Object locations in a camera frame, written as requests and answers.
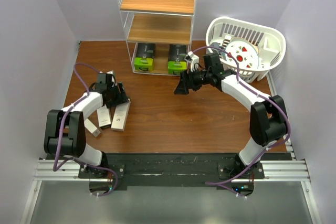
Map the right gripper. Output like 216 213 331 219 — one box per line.
174 67 212 95

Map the black green razor box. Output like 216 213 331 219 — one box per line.
167 44 187 75
134 43 155 71

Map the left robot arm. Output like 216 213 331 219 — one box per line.
44 72 129 178

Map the small silver box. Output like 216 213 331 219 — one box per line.
84 119 101 137

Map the white wire wooden shelf rack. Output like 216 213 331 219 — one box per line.
117 0 197 76

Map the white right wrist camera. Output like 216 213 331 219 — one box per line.
184 51 199 72

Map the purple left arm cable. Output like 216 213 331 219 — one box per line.
52 62 119 197

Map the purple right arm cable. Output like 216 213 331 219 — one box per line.
191 46 291 196

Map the watermelon pattern plate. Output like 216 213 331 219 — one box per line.
222 37 260 68

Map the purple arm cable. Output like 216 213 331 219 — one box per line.
191 46 291 196
52 62 119 197

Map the aluminium frame rail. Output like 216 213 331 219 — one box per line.
22 79 320 223

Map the silver box with H logo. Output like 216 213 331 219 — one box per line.
97 105 112 129

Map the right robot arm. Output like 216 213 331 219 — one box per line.
174 51 290 179

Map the narrow silver razor box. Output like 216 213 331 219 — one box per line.
111 101 131 131

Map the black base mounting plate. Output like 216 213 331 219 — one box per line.
57 153 291 196

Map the white plastic dish basket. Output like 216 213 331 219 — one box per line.
205 17 286 83

